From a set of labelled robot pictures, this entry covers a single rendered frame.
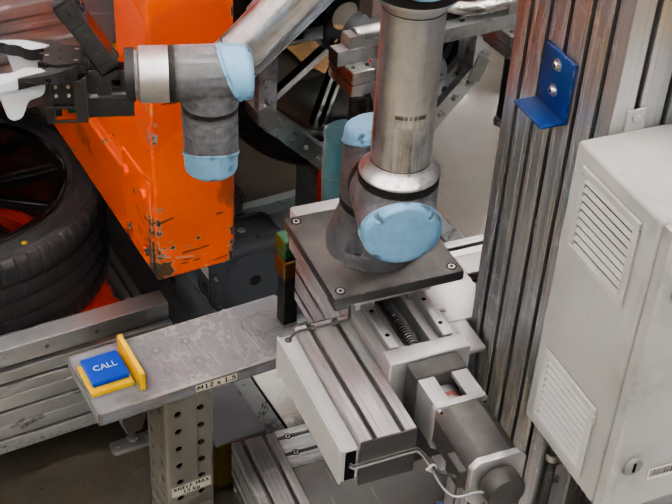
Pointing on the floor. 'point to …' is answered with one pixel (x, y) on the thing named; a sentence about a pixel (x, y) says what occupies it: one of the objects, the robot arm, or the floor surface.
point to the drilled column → (182, 451)
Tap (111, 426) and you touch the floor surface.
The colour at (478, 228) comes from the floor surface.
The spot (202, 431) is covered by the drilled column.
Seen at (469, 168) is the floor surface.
